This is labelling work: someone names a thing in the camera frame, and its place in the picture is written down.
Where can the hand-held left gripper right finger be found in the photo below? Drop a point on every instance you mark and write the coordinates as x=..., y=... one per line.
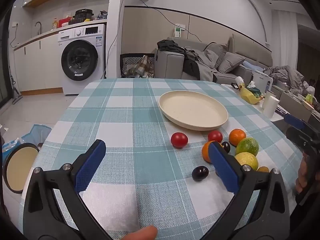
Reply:
x=223, y=167

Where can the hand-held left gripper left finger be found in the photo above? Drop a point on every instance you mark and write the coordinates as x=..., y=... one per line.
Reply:
x=90, y=166

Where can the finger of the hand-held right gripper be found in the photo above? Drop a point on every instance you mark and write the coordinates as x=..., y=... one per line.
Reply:
x=293, y=121
x=295, y=135

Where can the yellow guava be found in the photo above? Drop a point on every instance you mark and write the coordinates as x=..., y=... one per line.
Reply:
x=247, y=160

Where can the green citrus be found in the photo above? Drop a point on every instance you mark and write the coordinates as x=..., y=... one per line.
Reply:
x=247, y=145

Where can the orange mandarin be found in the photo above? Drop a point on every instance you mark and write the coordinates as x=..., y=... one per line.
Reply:
x=237, y=137
x=205, y=152

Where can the brown longan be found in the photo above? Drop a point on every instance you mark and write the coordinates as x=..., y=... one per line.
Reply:
x=262, y=169

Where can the small red tomato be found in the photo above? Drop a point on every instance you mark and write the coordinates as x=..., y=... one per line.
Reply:
x=179, y=140

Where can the cream round plate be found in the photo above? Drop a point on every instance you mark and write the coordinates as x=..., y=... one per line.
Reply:
x=192, y=110

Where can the person's right hand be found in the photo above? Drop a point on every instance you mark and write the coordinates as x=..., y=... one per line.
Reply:
x=301, y=177

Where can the person's left hand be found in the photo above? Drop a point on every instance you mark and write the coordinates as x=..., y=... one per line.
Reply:
x=140, y=233

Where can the dark purple plum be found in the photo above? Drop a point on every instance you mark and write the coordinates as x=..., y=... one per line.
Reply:
x=200, y=173
x=226, y=146

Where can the white paper roll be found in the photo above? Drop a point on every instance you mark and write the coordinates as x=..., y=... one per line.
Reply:
x=271, y=107

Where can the large red tomato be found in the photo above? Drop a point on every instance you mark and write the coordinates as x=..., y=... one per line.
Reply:
x=215, y=136

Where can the grey blanket heap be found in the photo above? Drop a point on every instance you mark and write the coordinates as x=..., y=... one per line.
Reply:
x=287, y=77

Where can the teal checkered tablecloth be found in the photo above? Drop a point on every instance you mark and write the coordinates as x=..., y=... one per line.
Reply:
x=125, y=130

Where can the yellow bag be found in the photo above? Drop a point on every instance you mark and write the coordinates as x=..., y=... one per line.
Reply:
x=248, y=95

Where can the white plastic stool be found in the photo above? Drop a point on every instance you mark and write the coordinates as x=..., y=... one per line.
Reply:
x=261, y=80

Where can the blue plastic bag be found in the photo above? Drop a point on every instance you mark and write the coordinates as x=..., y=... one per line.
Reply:
x=37, y=132

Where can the white bottle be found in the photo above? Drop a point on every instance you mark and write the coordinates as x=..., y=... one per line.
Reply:
x=240, y=81

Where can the round black-rimmed bin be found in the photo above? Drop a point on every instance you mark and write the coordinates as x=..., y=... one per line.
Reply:
x=20, y=167

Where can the person's dark clothing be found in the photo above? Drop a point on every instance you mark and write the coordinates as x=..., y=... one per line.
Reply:
x=306, y=220

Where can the grey pillow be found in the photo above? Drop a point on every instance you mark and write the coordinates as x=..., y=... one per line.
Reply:
x=216, y=53
x=230, y=62

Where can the floor mop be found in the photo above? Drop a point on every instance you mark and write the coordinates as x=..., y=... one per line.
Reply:
x=15, y=90

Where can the white washing machine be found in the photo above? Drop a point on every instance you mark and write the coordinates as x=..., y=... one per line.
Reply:
x=80, y=60

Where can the black patterned chair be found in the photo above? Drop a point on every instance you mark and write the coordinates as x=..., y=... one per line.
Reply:
x=126, y=62

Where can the plaid cloth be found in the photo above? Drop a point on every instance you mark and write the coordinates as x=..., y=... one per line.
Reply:
x=142, y=67

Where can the dark clothes pile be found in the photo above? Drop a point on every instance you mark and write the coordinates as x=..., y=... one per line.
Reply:
x=190, y=60

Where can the white kitchen counter cabinet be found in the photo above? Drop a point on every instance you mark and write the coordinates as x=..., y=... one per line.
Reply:
x=37, y=62

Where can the grey sofa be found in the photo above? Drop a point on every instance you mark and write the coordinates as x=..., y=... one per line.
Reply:
x=167, y=65

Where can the yellow bottle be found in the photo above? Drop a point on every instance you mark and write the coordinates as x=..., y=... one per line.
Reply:
x=54, y=24

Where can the red box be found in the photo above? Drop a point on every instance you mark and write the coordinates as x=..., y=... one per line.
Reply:
x=65, y=22

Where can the curved kitchen faucet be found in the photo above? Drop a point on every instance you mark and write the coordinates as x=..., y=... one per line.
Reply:
x=38, y=27

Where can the black pressure cooker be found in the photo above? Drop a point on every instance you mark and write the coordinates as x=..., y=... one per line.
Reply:
x=82, y=17

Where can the white wall device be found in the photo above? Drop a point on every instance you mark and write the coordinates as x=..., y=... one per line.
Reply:
x=178, y=31

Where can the wall outlet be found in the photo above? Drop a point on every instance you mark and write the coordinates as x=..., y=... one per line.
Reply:
x=15, y=25

